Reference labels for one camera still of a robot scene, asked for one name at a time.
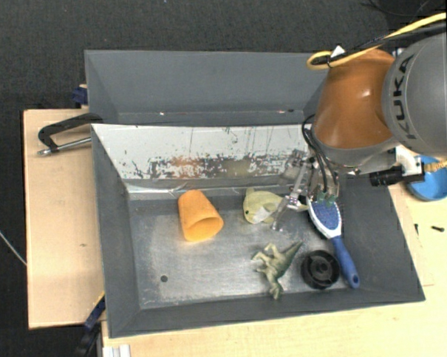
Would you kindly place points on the green toy dinosaur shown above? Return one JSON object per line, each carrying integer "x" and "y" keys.
{"x": 277, "y": 264}

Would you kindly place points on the yellow toy fish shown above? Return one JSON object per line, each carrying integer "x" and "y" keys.
{"x": 256, "y": 206}

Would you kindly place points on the blue round dish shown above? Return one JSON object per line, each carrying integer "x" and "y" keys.
{"x": 436, "y": 185}

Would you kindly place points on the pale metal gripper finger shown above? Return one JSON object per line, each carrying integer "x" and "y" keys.
{"x": 293, "y": 165}
{"x": 284, "y": 213}

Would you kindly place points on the orange plastic cup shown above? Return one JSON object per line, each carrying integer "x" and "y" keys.
{"x": 197, "y": 216}

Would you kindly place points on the brown cardboard board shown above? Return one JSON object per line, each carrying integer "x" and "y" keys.
{"x": 60, "y": 218}

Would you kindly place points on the grey metal bin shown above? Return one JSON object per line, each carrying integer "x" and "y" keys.
{"x": 212, "y": 256}

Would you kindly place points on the small black screw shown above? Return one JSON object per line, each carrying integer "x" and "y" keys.
{"x": 438, "y": 228}

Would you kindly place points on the blue and white brush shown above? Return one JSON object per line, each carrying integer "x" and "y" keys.
{"x": 330, "y": 221}

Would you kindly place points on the black cylinder on white bracket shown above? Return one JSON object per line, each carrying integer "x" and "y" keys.
{"x": 388, "y": 176}

